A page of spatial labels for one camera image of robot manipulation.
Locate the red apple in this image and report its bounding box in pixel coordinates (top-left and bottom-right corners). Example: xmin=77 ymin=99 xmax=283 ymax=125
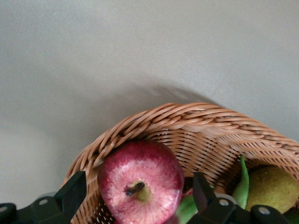
xmin=97 ymin=140 xmax=185 ymax=224

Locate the yellow-green pear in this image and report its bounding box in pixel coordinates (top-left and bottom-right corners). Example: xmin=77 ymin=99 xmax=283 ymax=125
xmin=245 ymin=165 xmax=299 ymax=214

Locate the brown wicker basket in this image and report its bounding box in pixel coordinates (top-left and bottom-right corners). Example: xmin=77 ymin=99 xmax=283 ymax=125
xmin=61 ymin=102 xmax=299 ymax=224

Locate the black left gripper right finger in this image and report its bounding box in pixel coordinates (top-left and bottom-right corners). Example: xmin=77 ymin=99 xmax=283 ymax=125
xmin=186 ymin=172 xmax=251 ymax=224

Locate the pink dragon fruit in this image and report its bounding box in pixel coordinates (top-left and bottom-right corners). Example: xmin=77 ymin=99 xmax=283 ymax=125
xmin=175 ymin=154 xmax=250 ymax=224

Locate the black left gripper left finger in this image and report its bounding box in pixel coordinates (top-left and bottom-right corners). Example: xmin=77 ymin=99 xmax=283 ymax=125
xmin=30 ymin=171 xmax=87 ymax=224

